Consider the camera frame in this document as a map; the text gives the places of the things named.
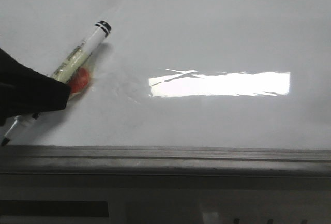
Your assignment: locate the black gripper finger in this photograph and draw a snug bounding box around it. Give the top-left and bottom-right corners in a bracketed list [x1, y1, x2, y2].
[1, 50, 71, 126]

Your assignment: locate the white whiteboard with metal frame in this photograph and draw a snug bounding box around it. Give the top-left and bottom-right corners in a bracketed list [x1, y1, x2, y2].
[1, 0, 330, 177]

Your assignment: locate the white black dry-erase marker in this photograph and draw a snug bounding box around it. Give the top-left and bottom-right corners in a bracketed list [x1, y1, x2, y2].
[1, 20, 111, 146]

